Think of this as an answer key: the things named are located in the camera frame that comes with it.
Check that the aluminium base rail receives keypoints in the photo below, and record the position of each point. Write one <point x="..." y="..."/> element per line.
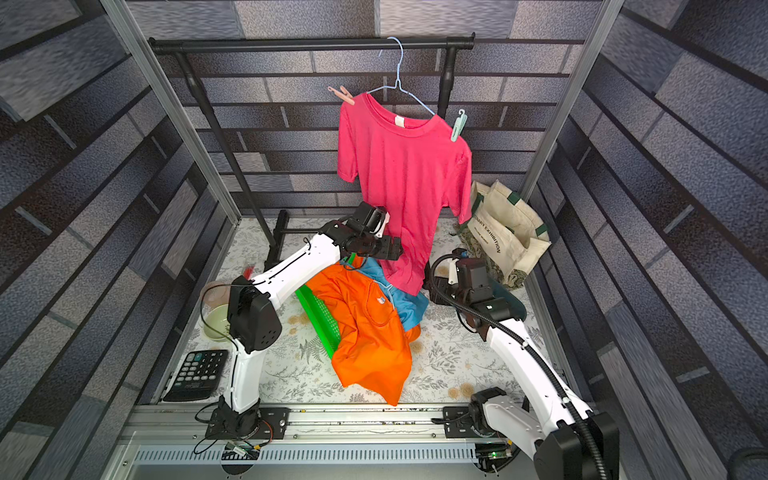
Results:
<point x="490" y="437"/>

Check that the light blue wire hanger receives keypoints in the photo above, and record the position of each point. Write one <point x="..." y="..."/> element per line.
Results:
<point x="398" y="85"/>

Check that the mint green clothespin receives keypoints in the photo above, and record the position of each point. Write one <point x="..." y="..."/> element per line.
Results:
<point x="459" y="125"/>

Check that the pink t-shirt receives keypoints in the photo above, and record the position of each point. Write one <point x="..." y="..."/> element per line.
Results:
<point x="411" y="167"/>

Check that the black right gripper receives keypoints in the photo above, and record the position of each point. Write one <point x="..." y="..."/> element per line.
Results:
<point x="444" y="288"/>

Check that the blue t-shirt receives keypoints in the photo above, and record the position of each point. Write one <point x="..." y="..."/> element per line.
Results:
<point x="410" y="308"/>

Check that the cream canvas tote bag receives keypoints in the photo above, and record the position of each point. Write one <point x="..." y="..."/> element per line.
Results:
<point x="505" y="232"/>

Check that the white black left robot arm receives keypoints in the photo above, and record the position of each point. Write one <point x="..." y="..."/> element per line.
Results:
<point x="254" y="325"/>

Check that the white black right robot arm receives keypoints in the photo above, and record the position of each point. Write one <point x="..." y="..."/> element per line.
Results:
<point x="528" y="372"/>

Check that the floral table cloth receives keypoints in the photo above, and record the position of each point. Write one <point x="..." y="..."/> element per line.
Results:
<point x="448" y="363"/>

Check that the light green bowl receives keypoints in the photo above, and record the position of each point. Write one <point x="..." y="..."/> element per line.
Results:
<point x="215" y="323"/>

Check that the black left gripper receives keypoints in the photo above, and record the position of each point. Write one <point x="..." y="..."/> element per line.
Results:
<point x="387" y="251"/>

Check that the dusty pink clothespin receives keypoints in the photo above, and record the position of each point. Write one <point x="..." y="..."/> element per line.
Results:
<point x="343" y="94"/>

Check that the orange t-shirt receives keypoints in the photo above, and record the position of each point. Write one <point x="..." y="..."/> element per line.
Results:
<point x="374" y="350"/>

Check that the teal clothespin tray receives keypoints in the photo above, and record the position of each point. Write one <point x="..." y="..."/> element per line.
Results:
<point x="506" y="305"/>

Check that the black clothes rack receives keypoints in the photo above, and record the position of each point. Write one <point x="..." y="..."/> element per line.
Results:
<point x="263" y="113"/>

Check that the black calculator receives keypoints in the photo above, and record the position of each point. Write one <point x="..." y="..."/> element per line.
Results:
<point x="198" y="377"/>

